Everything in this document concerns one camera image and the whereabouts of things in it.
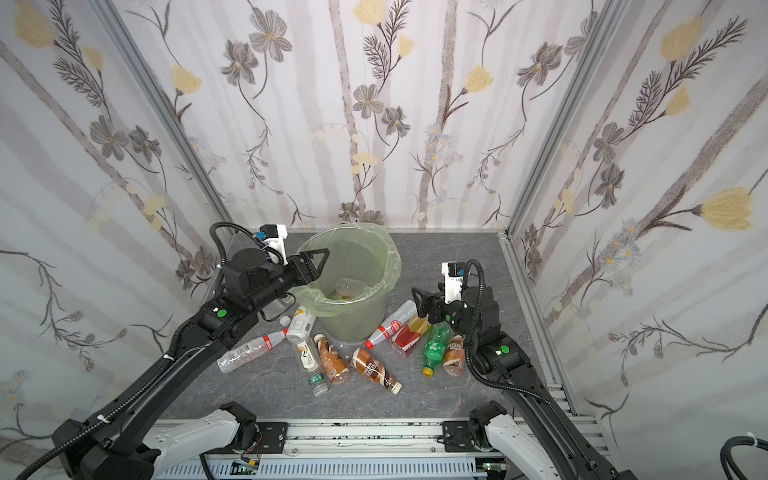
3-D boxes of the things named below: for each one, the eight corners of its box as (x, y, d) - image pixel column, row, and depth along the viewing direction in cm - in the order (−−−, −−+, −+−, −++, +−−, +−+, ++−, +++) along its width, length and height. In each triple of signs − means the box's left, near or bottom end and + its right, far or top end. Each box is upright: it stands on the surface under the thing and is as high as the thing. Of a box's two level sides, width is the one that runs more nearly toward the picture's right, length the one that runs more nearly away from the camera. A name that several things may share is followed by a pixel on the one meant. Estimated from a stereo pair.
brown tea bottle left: (335, 389, 83) (333, 384, 79) (309, 345, 91) (305, 338, 87) (353, 376, 85) (352, 370, 81) (325, 334, 93) (323, 327, 90)
